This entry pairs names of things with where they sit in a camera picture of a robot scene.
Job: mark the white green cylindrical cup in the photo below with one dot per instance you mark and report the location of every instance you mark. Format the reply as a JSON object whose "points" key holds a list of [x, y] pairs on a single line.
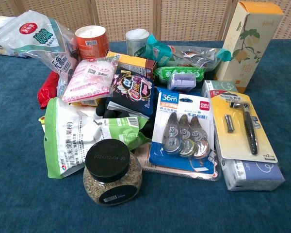
{"points": [[137, 41]]}

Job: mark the pink white powder bag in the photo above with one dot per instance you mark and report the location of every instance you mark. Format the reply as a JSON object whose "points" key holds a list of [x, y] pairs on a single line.
{"points": [[89, 81]]}

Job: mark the green wet wipes pack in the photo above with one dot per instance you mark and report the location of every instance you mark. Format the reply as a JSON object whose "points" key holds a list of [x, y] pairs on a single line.
{"points": [[178, 72]]}

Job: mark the orange cardboard box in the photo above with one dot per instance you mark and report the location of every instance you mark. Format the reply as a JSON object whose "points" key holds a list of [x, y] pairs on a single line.
{"points": [[135, 63]]}

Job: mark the small purple plastic case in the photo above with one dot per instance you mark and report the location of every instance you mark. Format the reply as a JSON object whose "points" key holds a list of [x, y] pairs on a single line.
{"points": [[182, 81]]}

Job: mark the clear teal snack bag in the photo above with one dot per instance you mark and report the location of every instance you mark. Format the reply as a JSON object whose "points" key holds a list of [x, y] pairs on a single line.
{"points": [[196, 57]]}

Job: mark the glass spice jar black lid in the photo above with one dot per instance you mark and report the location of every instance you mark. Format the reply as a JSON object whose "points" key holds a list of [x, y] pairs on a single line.
{"points": [[111, 172]]}

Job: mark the tall cream pomelo print box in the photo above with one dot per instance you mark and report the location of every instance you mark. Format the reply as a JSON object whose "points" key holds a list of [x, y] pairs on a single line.
{"points": [[245, 46]]}

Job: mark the yellow razor blister pack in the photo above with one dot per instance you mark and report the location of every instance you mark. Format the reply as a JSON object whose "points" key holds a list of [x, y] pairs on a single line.
{"points": [[242, 126]]}

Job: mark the blue correction tape blister pack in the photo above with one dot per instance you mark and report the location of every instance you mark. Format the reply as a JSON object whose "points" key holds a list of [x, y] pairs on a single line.
{"points": [[184, 131]]}

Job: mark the blue tissue pack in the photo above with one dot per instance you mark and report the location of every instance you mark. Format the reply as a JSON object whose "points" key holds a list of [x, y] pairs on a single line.
{"points": [[254, 174]]}

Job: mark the orange cylindrical can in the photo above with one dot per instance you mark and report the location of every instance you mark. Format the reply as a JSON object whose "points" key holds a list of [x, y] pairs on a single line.
{"points": [[92, 42]]}

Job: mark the clear bag green white label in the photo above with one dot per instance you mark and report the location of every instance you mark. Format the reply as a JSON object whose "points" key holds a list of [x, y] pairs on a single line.
{"points": [[38, 41]]}

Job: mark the teal plastic pouch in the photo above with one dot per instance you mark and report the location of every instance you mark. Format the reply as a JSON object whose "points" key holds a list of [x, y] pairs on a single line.
{"points": [[157, 52]]}

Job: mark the red snack bag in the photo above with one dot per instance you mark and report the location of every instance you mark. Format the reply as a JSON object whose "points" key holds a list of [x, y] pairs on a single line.
{"points": [[48, 89]]}

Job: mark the green white corn starch bag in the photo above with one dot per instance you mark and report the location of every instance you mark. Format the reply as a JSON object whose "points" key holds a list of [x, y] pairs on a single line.
{"points": [[70, 136]]}

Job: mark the folding lattice screen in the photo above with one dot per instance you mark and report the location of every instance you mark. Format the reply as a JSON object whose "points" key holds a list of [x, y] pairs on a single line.
{"points": [[145, 14]]}

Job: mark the dark sanitary pad pack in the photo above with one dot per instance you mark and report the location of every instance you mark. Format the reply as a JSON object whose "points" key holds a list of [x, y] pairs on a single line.
{"points": [[132, 93]]}

